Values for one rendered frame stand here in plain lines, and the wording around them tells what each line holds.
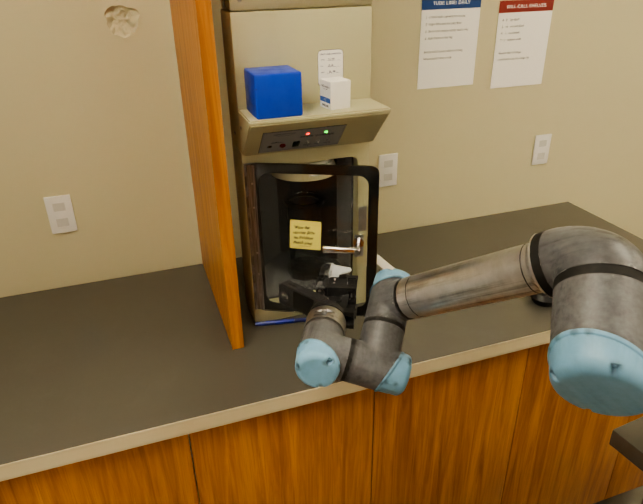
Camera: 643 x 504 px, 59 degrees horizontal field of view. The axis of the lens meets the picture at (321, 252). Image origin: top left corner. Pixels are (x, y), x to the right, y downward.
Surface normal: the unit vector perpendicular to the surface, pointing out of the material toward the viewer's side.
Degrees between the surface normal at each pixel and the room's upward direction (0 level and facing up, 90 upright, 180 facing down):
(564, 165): 90
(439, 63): 90
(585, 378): 116
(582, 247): 38
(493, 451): 90
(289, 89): 90
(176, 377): 0
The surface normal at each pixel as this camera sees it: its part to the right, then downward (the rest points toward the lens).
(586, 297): -0.58, -0.53
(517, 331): -0.02, -0.89
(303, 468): 0.33, 0.43
